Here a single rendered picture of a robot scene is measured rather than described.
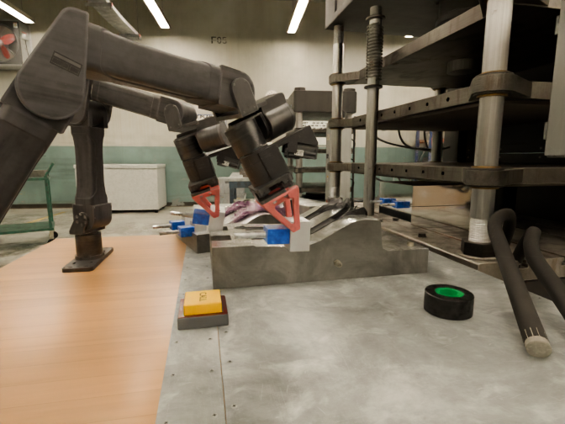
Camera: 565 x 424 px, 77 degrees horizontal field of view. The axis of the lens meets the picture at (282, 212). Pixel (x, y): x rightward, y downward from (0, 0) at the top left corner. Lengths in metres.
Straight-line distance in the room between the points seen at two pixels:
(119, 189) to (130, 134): 1.39
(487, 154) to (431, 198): 0.47
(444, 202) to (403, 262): 0.75
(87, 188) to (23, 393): 0.57
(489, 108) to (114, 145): 7.74
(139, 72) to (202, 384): 0.40
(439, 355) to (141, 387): 0.39
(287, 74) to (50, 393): 7.86
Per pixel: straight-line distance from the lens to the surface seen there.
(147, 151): 8.15
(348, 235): 0.79
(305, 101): 5.29
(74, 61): 0.48
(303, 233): 0.62
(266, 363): 0.51
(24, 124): 0.47
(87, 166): 1.01
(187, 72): 0.55
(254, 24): 8.36
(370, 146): 1.77
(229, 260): 0.74
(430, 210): 1.55
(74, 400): 0.51
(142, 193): 7.34
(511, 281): 0.73
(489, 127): 1.13
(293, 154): 0.61
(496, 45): 1.17
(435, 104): 1.43
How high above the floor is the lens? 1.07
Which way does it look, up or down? 9 degrees down
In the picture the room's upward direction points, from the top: straight up
